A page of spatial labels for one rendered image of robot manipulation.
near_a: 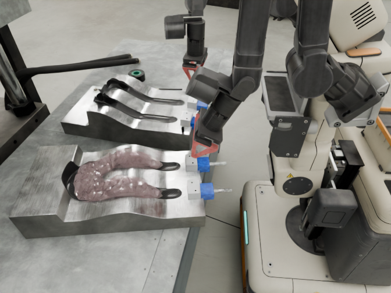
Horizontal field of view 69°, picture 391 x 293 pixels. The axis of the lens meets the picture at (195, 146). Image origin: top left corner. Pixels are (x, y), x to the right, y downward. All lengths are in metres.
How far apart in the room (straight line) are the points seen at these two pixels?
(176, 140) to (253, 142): 1.36
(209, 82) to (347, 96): 0.29
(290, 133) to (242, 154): 1.33
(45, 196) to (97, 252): 0.20
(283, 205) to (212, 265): 0.50
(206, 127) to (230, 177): 1.34
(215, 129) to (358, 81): 0.32
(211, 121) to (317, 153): 0.42
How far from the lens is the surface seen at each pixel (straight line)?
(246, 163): 2.14
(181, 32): 0.95
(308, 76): 0.62
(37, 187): 0.91
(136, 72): 1.48
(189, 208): 0.82
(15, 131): 1.36
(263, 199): 1.59
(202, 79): 0.64
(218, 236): 1.76
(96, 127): 1.12
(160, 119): 1.07
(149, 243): 0.84
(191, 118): 1.01
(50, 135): 1.25
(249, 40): 0.59
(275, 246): 1.46
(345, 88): 0.68
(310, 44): 0.61
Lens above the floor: 1.54
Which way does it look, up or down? 44 degrees down
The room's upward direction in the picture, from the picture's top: straight up
